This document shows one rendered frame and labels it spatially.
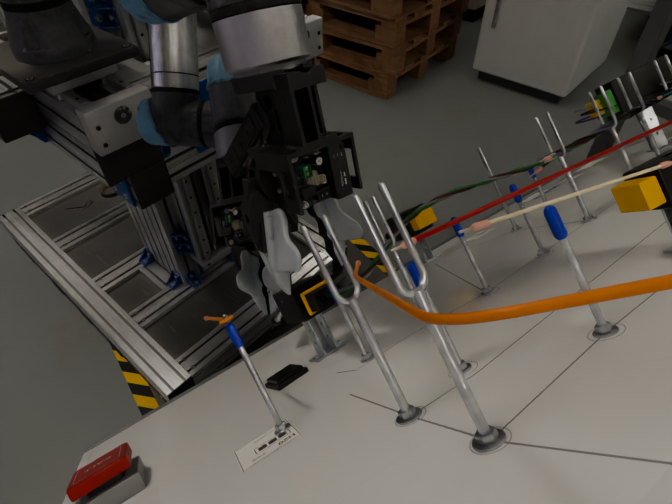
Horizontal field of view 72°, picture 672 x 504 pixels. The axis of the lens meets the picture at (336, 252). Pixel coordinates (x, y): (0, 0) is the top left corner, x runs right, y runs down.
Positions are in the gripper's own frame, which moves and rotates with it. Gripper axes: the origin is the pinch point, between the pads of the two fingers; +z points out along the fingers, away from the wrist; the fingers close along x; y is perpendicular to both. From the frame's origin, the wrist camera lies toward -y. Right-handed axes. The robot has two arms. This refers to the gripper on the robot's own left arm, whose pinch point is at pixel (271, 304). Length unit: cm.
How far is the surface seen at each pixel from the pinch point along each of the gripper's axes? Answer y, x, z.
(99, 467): 25.6, -6.5, 12.2
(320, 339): 6.3, 8.6, 5.2
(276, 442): 25.2, 10.2, 11.4
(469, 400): 35.1, 25.7, 7.4
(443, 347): 35.8, 24.9, 4.6
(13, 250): -105, -174, -48
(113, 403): -78, -100, 23
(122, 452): 24.2, -5.3, 11.5
